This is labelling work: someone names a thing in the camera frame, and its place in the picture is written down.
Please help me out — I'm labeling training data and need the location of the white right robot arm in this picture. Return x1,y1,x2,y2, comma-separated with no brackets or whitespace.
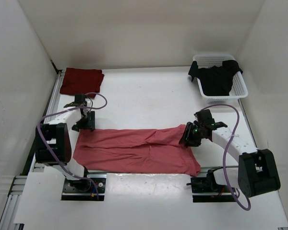
179,109,281,198

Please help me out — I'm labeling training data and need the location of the dark red t shirt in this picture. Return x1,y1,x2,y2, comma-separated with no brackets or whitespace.
60,68,104,96

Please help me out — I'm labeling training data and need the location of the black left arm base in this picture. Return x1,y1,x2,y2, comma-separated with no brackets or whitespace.
61,173,107,201

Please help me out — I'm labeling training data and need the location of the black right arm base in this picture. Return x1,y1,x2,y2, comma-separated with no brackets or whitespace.
186,166,235,203

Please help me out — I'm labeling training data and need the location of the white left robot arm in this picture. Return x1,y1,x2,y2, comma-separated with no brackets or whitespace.
35,94,95,192

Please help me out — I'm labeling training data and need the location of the white plastic laundry basket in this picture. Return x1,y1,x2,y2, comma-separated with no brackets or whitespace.
188,54,248,104

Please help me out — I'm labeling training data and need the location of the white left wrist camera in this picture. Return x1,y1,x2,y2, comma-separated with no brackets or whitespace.
86,97,93,112

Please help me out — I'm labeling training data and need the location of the aluminium left frame profile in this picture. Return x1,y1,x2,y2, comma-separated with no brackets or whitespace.
0,69,64,230

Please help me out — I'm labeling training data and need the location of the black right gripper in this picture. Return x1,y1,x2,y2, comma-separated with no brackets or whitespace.
179,121,204,147

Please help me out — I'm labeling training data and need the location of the pink t shirt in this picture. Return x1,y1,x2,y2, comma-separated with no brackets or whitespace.
73,125,201,176

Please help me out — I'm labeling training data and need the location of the black t shirt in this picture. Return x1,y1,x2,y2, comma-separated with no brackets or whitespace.
188,60,243,96

